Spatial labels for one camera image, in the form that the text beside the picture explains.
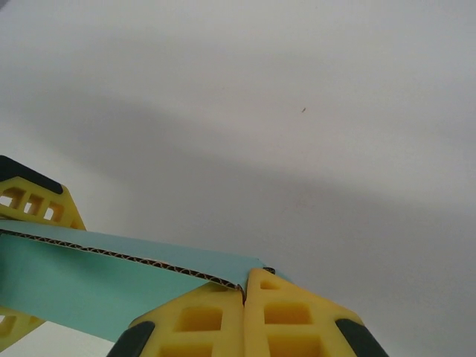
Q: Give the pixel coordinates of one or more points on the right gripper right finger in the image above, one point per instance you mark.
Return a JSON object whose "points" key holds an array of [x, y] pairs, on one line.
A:
{"points": [[294, 323]]}

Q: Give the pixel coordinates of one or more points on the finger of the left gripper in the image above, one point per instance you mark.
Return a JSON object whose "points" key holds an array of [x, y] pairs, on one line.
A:
{"points": [[56, 208], [15, 327]]}

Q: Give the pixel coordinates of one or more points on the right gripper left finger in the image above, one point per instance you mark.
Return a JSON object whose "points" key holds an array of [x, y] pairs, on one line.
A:
{"points": [[193, 327]]}

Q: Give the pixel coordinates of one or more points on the teal cardboard box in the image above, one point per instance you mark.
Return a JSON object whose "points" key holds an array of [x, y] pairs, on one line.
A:
{"points": [[93, 282]]}

